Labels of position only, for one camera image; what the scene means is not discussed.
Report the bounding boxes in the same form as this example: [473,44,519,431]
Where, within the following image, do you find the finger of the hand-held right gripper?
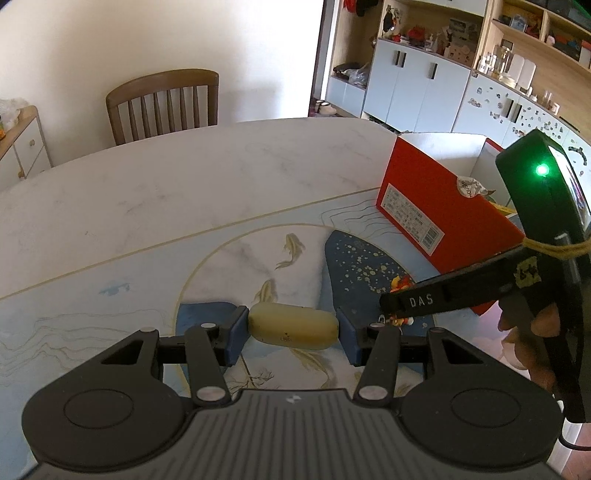
[379,247,532,320]

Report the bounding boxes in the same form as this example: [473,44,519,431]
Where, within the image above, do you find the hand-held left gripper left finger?
[83,305,250,408]

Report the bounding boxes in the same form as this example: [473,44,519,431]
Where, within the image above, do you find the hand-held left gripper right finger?
[336,307,504,408]

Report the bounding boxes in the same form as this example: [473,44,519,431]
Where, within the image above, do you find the cream oblong case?
[249,302,340,349]

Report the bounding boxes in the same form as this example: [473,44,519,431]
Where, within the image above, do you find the silver foil bag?
[457,175,497,201]

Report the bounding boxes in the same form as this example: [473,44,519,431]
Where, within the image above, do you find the orange toy figure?
[381,276,415,328]

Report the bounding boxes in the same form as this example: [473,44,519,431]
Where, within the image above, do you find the red cardboard box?
[376,131,527,319]

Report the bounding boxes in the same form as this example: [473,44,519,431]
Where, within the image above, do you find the person's right hand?
[499,302,563,391]

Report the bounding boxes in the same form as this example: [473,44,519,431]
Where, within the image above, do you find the yellow twine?
[524,237,591,257]

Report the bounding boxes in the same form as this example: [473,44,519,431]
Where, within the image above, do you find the white cabinet with stickers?
[452,74,591,185]

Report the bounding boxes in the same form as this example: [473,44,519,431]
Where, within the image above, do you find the white canister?
[510,54,537,90]

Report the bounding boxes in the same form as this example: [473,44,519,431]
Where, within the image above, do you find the open wooden shelving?
[475,0,591,100]

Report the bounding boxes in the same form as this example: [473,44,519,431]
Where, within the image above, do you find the white base cabinet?
[362,39,472,134]

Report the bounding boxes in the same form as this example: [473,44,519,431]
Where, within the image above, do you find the wooden toy house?
[443,34,476,65]

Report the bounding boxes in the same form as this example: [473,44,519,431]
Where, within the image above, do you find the white bench cabinet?
[323,76,368,118]

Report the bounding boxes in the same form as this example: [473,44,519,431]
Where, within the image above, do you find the grey plastic bag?
[346,62,370,86]

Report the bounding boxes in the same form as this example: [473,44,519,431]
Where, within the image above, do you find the brown wooden chair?
[106,69,220,146]

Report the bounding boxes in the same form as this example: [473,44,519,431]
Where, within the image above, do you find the wooden sideboard with white drawers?
[0,106,52,192]

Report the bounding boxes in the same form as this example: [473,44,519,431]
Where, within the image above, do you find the clear plastic bags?
[0,98,24,131]

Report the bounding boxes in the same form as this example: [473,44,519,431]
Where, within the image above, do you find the black cable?
[560,427,591,450]

